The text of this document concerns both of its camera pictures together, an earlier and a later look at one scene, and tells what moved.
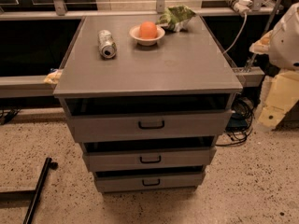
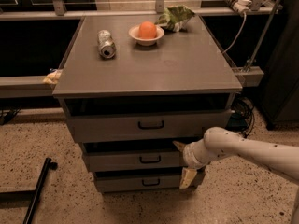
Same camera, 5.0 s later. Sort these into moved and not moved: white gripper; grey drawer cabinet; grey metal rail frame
Moved: white gripper
Not moved: grey metal rail frame; grey drawer cabinet
